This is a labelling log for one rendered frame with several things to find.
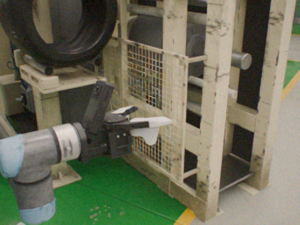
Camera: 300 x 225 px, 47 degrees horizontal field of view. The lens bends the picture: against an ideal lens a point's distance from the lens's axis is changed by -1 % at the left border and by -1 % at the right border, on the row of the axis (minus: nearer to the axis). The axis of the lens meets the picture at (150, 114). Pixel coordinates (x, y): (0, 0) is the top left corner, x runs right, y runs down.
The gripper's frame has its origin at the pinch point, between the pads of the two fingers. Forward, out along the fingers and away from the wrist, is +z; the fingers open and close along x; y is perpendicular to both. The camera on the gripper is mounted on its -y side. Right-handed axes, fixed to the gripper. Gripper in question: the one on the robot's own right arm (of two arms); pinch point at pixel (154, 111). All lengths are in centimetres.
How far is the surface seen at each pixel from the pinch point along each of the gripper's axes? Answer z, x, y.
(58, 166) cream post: 16, -155, 74
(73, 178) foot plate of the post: 24, -153, 85
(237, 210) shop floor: 97, -68, 98
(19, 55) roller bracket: 0, -141, -5
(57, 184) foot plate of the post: 12, -152, 85
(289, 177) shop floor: 155, -73, 97
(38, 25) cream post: 14, -142, -20
